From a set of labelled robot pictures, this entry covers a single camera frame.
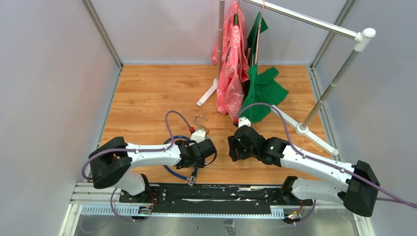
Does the brass padlock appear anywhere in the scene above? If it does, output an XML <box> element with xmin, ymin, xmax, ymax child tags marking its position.
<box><xmin>193</xmin><ymin>115</ymin><xmax>209</xmax><ymax>135</ymax></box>

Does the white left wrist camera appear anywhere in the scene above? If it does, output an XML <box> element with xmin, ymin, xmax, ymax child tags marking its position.
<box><xmin>190</xmin><ymin>129</ymin><xmax>207</xmax><ymax>143</ymax></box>

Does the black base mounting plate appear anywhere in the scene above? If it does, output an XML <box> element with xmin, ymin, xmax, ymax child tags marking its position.
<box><xmin>119</xmin><ymin>183</ymin><xmax>313</xmax><ymax>215</ymax></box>

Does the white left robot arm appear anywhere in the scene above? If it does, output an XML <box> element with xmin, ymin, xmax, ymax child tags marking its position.
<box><xmin>86</xmin><ymin>137</ymin><xmax>217</xmax><ymax>203</ymax></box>

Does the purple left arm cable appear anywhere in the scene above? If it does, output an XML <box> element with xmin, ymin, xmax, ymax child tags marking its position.
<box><xmin>81</xmin><ymin>111</ymin><xmax>195</xmax><ymax>223</ymax></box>

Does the aluminium frame rail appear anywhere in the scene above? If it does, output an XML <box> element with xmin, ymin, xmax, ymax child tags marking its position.
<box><xmin>81</xmin><ymin>0</ymin><xmax>123</xmax><ymax>70</ymax></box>

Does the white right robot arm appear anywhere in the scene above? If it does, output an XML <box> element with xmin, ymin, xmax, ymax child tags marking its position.
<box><xmin>228</xmin><ymin>125</ymin><xmax>380</xmax><ymax>217</ymax></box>

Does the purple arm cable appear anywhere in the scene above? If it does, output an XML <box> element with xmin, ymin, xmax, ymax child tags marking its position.
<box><xmin>81</xmin><ymin>111</ymin><xmax>195</xmax><ymax>223</ymax></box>
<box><xmin>233</xmin><ymin>102</ymin><xmax>417</xmax><ymax>210</ymax></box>

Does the green garment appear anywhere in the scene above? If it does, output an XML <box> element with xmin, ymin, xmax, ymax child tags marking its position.
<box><xmin>241</xmin><ymin>12</ymin><xmax>289</xmax><ymax>123</ymax></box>

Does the blue cable lock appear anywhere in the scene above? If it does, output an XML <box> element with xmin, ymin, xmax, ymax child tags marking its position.
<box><xmin>163</xmin><ymin>135</ymin><xmax>198</xmax><ymax>186</ymax></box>

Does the pink clothes hanger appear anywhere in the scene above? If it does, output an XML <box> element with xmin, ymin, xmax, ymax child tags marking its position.
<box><xmin>253</xmin><ymin>0</ymin><xmax>266</xmax><ymax>64</ymax></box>

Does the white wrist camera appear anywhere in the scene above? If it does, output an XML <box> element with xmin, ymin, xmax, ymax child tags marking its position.
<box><xmin>190</xmin><ymin>129</ymin><xmax>207</xmax><ymax>143</ymax></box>
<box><xmin>238</xmin><ymin>117</ymin><xmax>252</xmax><ymax>128</ymax></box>

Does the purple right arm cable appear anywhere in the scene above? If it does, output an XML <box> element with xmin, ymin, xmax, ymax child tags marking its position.
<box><xmin>233</xmin><ymin>102</ymin><xmax>417</xmax><ymax>210</ymax></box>

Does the metal clothes rack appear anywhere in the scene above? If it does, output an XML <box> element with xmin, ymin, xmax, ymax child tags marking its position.
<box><xmin>196</xmin><ymin>0</ymin><xmax>376</xmax><ymax>156</ymax></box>

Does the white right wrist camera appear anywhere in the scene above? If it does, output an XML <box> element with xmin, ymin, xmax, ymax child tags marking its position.
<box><xmin>238</xmin><ymin>117</ymin><xmax>252</xmax><ymax>128</ymax></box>

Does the pink patterned garment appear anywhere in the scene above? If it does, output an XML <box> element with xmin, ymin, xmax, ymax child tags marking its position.
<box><xmin>216</xmin><ymin>0</ymin><xmax>249</xmax><ymax>119</ymax></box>

